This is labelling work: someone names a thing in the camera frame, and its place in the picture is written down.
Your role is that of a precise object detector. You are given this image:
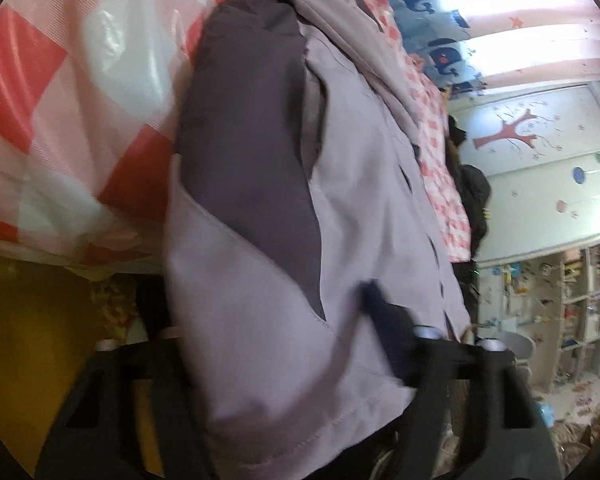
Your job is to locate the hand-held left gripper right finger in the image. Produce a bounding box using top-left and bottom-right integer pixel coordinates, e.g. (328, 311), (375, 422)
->
(362, 280), (563, 480)

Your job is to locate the whale print curtain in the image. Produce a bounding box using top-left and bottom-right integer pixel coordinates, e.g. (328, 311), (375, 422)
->
(340, 0), (600, 96)

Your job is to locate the lilac and purple jacket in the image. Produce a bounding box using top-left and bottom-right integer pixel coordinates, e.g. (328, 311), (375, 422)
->
(162, 0), (473, 480)

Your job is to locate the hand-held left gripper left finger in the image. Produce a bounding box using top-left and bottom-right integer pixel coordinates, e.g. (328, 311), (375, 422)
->
(34, 332), (216, 480)

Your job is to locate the dark clothes pile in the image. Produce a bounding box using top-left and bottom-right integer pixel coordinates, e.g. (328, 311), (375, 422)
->
(447, 115), (493, 286)

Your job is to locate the yellow bed base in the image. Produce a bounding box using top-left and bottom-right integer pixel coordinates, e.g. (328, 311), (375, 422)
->
(0, 252), (171, 466)

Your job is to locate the cluttered white shelf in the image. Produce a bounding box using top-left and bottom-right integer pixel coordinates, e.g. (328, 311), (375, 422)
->
(475, 240), (600, 396)

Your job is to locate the pink checkered bed sheet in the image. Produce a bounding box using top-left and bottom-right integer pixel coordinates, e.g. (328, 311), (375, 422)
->
(0, 0), (473, 281)

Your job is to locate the grey round chair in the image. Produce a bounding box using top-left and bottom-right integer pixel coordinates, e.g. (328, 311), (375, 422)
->
(500, 332), (536, 362)

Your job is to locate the white wardrobe with tree sticker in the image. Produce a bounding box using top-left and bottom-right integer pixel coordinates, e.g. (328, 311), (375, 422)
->
(447, 80), (600, 266)

